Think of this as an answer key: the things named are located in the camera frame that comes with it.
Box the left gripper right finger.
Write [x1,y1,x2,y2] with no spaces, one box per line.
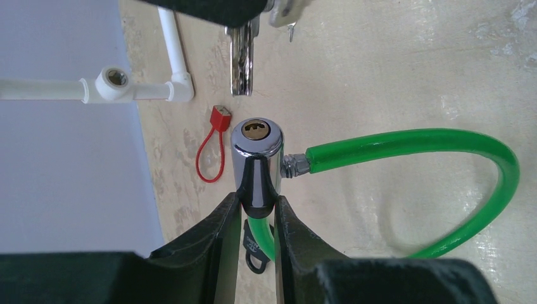
[274,196,497,303]

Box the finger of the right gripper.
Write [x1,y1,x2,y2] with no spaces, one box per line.
[144,0,268,28]

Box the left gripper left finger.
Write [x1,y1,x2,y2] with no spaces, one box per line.
[1,193,241,303]

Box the key ring with keys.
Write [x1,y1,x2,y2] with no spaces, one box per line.
[224,0,313,98]

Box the green cable lock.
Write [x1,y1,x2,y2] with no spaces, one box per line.
[231,118,521,260]

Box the red cable lock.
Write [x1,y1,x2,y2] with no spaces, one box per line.
[195,105,233,184]

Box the white PVC pipe frame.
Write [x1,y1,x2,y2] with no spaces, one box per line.
[1,7,194,104]

